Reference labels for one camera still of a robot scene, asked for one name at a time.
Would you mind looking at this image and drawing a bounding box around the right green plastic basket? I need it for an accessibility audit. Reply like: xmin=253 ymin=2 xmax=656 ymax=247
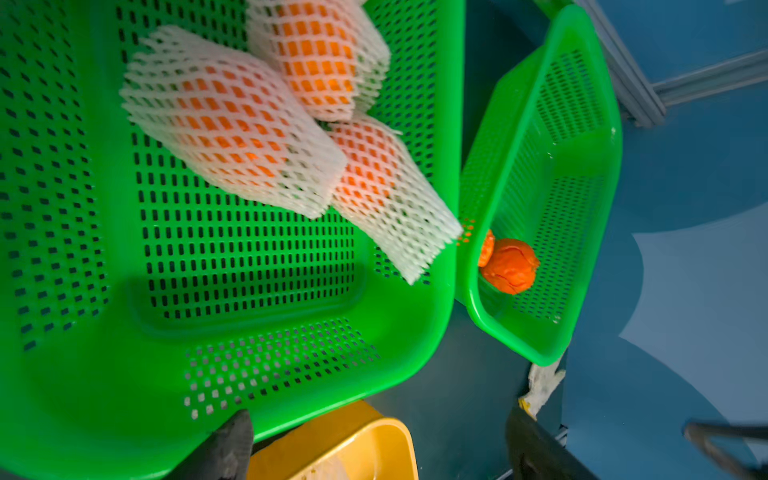
xmin=456 ymin=5 xmax=622 ymax=366

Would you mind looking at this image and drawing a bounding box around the netted orange middle left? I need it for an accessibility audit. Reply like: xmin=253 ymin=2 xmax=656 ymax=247
xmin=120 ymin=25 xmax=348 ymax=219

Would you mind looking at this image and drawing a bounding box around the bare orange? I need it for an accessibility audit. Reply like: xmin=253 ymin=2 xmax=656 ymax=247
xmin=477 ymin=230 xmax=495 ymax=268
xmin=480 ymin=239 xmax=540 ymax=295

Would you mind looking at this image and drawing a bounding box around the yellow plastic tray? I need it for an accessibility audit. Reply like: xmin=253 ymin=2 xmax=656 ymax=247
xmin=247 ymin=401 xmax=419 ymax=479

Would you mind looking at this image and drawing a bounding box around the netted orange centre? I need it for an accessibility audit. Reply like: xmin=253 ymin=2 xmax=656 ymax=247
xmin=246 ymin=0 xmax=391 ymax=122

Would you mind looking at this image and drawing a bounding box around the green plastic basket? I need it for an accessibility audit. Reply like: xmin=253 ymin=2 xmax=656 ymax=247
xmin=1 ymin=1 xmax=456 ymax=479
xmin=456 ymin=5 xmax=622 ymax=366

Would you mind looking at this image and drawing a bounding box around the netted orange right front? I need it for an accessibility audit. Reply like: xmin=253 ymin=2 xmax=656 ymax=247
xmin=327 ymin=115 xmax=463 ymax=285

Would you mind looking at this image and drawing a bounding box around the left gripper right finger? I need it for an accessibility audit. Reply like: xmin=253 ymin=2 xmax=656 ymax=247
xmin=505 ymin=407 xmax=598 ymax=480

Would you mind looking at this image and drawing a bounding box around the white cotton work glove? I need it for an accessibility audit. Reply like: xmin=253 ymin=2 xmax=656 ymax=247
xmin=518 ymin=359 xmax=566 ymax=420

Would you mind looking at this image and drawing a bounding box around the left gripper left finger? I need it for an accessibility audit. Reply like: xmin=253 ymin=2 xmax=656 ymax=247
xmin=165 ymin=409 xmax=254 ymax=480

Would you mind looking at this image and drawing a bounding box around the netted orange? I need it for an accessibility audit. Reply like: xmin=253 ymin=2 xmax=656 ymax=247
xmin=327 ymin=115 xmax=463 ymax=285
xmin=120 ymin=25 xmax=348 ymax=219
xmin=246 ymin=0 xmax=391 ymax=122

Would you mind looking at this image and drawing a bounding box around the left green plastic basket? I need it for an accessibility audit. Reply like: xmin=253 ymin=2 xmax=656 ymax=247
xmin=1 ymin=1 xmax=456 ymax=479

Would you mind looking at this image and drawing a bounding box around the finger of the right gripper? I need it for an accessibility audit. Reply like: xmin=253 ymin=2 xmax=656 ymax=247
xmin=683 ymin=422 xmax=767 ymax=480

